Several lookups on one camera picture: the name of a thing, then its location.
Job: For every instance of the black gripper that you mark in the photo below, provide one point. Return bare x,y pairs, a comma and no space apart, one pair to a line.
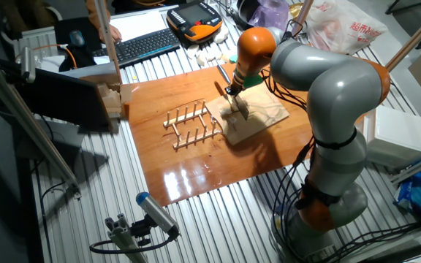
233,90

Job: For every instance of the steel cleaver knife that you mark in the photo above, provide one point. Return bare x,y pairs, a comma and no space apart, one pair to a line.
241,109

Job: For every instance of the brown sleeved forearm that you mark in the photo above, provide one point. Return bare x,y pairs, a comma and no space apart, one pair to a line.
93,12

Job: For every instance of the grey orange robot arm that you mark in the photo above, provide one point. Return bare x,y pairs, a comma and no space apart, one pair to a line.
334,87

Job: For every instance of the person's bare hand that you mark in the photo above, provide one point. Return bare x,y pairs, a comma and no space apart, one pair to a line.
116,34

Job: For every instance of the light wooden cutting board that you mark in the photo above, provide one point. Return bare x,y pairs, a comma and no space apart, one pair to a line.
265,113

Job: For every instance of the wooden peg dish rack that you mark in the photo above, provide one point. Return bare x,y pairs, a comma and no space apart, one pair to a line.
190,126

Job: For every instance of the orange black teach pendant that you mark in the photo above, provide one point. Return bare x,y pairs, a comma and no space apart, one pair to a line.
192,18

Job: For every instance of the glossy brown wooden board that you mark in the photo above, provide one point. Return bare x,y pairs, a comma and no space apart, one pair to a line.
166,160

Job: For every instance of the black computer keyboard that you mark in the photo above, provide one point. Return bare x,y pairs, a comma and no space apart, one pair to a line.
141,45

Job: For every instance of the gold foil object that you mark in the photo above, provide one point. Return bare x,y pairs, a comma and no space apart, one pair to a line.
295,10

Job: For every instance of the white paper sheet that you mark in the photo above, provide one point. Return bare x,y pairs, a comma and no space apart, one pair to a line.
137,23

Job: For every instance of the white red-printed plastic bag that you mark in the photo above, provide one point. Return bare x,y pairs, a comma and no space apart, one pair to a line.
342,27

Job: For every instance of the dark computer mouse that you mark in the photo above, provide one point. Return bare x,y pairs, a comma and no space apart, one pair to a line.
76,37

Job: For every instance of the black flat monitor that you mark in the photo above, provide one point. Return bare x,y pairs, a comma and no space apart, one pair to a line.
64,98

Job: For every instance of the white plastic drawer box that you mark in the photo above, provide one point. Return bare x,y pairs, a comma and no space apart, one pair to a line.
400,139

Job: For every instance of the black mouse pad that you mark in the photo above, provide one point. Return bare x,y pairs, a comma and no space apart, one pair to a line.
62,29

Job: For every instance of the slanted wooden beam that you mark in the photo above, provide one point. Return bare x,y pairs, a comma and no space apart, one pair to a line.
415,38

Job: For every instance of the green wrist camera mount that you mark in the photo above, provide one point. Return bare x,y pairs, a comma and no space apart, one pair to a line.
253,81

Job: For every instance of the thin wooden post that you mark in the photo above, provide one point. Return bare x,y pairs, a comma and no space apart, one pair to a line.
302,16

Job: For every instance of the silver camera with blue end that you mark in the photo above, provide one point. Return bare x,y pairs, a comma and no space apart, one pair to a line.
157,213

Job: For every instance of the upright aluminium frame post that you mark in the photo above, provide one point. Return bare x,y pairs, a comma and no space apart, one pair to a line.
104,33

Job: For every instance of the black camera bracket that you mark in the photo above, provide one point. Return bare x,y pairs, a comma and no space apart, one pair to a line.
139,230

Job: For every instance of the aluminium profile camera stand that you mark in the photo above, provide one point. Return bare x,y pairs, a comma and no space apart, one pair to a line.
123,235

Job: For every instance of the grey aluminium rail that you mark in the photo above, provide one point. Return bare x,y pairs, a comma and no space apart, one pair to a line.
419,166

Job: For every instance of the silver depth camera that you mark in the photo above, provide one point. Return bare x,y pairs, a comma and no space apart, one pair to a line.
27,64

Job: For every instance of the slanted aluminium frame beam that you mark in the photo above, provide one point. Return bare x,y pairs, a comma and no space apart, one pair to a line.
24,117

